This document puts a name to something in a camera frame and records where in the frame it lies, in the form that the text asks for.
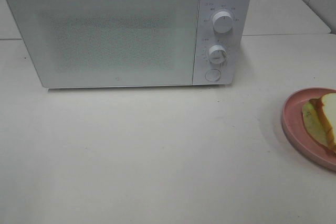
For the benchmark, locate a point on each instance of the round door release button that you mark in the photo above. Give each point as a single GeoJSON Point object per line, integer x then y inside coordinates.
{"type": "Point", "coordinates": [213, 75]}

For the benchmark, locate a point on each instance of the white microwave door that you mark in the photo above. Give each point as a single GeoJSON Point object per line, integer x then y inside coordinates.
{"type": "Point", "coordinates": [109, 43]}

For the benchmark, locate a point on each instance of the pink round plate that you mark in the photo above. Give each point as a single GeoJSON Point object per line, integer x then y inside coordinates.
{"type": "Point", "coordinates": [295, 132]}

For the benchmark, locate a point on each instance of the white bread sandwich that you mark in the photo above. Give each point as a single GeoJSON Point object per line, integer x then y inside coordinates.
{"type": "Point", "coordinates": [319, 120]}

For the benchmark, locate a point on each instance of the lower white timer knob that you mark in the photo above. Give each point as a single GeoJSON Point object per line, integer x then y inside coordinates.
{"type": "Point", "coordinates": [217, 54]}

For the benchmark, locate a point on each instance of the upper white control knob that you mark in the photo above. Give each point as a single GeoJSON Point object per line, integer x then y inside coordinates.
{"type": "Point", "coordinates": [222, 21]}

